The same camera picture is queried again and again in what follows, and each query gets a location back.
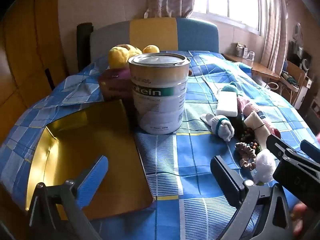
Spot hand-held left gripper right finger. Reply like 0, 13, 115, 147
210, 155, 294, 240

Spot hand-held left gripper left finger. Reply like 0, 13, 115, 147
27, 155, 109, 240

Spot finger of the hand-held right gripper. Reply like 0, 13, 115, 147
300, 139, 320, 159
266, 134, 298, 162

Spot pink fuzzy towel roll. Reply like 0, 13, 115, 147
237, 97, 260, 117

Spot teal plush toy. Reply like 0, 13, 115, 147
221, 81, 244, 97

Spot person's right hand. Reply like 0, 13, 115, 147
292, 201, 320, 237

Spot cream rolled cloth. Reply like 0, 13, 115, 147
244, 111, 272, 150

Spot white plastic bag ball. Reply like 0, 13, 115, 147
254, 149, 277, 186

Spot brown scrunchie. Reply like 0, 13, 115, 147
234, 142, 258, 170

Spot blue plaid blanket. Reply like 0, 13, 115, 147
0, 50, 320, 240

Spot white sock green stripe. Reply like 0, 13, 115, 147
200, 113, 235, 142

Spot white cabinet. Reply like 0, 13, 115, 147
297, 76, 314, 110

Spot white tissue pack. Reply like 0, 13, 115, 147
216, 91, 238, 117

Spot folding chair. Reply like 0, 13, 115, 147
277, 60, 307, 105

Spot wooden desk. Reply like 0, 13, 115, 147
221, 53, 280, 80

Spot white round fan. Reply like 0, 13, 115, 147
299, 57, 313, 72

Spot white metal can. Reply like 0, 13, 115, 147
128, 53, 191, 135

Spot maroon box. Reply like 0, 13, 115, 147
98, 69, 134, 120

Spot black appliance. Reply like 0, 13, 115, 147
287, 40, 312, 63

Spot clear acrylic organizer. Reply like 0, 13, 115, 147
235, 42, 255, 58

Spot yellow giraffe plush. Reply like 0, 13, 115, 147
108, 44, 161, 70

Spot window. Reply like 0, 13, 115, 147
192, 0, 265, 34

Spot grey yellow blue headboard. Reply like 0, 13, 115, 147
89, 17, 220, 53

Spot colourful beaded hair ties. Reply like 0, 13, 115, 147
239, 127, 261, 151

